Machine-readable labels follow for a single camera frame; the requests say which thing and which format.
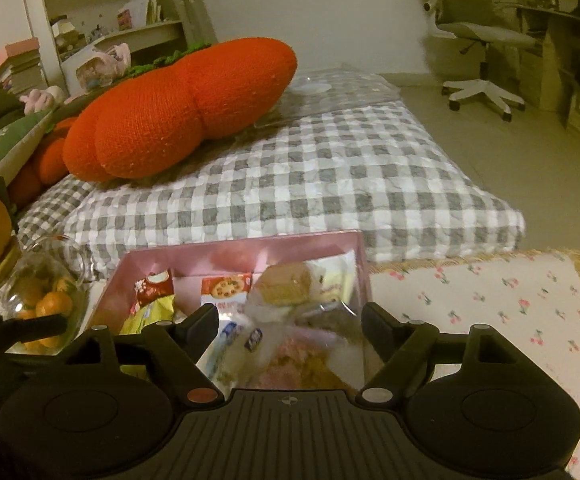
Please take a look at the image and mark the red white candy packet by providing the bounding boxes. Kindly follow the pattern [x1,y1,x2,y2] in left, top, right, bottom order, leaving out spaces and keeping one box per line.
[135,269,175,309]

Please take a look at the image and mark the yellow snack packet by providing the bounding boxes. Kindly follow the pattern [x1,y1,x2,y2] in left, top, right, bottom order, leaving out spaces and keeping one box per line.
[119,294,177,337]

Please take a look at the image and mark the glass jar with cork lid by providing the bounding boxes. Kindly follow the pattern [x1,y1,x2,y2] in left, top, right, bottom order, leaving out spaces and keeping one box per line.
[0,234,94,357]

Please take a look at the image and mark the pile of small oranges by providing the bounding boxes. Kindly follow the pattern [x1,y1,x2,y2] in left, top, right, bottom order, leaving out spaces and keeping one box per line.
[17,275,77,352]

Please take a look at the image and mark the pink plush toy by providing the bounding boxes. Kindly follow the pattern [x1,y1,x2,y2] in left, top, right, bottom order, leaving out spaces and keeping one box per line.
[20,86,66,114]

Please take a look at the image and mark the beige pastry clear packet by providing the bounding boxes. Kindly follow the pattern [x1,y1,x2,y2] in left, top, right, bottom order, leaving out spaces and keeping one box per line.
[254,260,321,307]

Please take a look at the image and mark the white office chair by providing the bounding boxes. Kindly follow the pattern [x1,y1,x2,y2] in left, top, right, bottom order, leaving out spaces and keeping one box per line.
[423,0,539,122]

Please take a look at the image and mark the grey checkered blanket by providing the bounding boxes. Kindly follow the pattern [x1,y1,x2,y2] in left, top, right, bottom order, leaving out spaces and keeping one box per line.
[17,72,527,281]

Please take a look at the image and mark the orange pumpkin cushion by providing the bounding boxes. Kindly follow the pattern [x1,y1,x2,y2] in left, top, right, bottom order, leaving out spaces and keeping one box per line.
[62,37,299,181]

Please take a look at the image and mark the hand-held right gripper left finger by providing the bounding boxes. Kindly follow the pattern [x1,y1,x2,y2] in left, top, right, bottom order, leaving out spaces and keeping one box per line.
[62,303,227,407]

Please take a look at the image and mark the pink plush doll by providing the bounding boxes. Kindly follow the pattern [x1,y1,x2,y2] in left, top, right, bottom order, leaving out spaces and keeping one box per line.
[75,42,132,91]

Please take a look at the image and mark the white stick clear packet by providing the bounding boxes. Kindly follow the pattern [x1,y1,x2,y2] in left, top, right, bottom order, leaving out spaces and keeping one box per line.
[314,254,359,307]

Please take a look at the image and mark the white bookshelf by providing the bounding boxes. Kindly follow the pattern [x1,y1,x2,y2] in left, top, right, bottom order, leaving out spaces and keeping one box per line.
[35,0,187,77]

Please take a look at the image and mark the small orange cushion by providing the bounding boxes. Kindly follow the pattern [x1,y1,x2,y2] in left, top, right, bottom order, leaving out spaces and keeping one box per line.
[7,117,79,209]

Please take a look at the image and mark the green embroidered pillow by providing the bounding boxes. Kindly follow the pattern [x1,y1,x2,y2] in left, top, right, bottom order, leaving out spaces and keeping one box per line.
[0,110,54,187]

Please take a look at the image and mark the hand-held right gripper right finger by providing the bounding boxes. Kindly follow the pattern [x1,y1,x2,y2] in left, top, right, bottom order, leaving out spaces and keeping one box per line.
[357,301,519,404]

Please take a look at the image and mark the cluttered desk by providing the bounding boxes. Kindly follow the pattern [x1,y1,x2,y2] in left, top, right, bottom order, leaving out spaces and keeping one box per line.
[514,0,580,127]

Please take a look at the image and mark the clear plastic bag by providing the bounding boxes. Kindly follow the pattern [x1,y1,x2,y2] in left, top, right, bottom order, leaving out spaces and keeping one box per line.
[255,64,401,127]

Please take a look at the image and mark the pink snack clear packet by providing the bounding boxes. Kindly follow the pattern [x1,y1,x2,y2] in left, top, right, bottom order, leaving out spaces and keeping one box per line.
[249,334,353,392]

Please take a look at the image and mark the long white bread packet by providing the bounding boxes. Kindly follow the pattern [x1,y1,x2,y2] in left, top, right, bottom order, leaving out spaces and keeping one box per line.
[204,319,251,382]

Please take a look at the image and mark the pink cardboard box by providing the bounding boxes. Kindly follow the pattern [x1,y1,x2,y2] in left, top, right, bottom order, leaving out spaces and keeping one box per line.
[85,230,373,392]

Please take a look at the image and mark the pink storage box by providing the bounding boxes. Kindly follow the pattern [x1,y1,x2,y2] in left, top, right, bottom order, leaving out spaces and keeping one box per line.
[0,37,44,94]

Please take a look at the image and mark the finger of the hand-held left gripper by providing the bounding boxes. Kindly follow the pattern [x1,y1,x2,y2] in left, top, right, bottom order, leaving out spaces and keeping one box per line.
[0,312,69,357]

